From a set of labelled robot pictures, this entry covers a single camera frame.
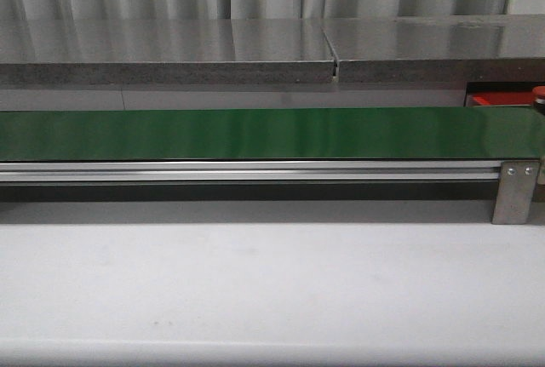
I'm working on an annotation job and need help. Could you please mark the steel counter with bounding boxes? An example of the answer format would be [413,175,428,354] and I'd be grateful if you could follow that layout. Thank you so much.
[1,20,335,86]
[323,14,544,83]

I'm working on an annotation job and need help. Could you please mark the red plastic bin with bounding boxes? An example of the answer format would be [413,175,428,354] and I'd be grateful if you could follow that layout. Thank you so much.
[468,92,535,106]

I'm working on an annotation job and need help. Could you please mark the red mushroom push button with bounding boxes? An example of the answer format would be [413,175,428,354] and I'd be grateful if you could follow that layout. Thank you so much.
[532,85,545,115]

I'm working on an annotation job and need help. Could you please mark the left steel counter top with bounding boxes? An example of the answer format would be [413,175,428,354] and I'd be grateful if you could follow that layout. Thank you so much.
[1,20,335,86]

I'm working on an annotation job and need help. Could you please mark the green conveyor belt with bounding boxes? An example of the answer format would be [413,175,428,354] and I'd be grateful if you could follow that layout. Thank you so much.
[1,106,544,162]

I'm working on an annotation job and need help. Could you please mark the steel conveyor support bracket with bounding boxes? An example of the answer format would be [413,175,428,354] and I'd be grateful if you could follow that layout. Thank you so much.
[491,160,540,225]

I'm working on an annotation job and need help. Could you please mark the aluminium conveyor side rail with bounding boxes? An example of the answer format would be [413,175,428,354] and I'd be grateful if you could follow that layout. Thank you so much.
[1,160,502,183]

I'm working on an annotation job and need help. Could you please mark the right steel counter top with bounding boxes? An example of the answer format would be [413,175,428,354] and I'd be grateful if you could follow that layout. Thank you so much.
[323,14,544,83]

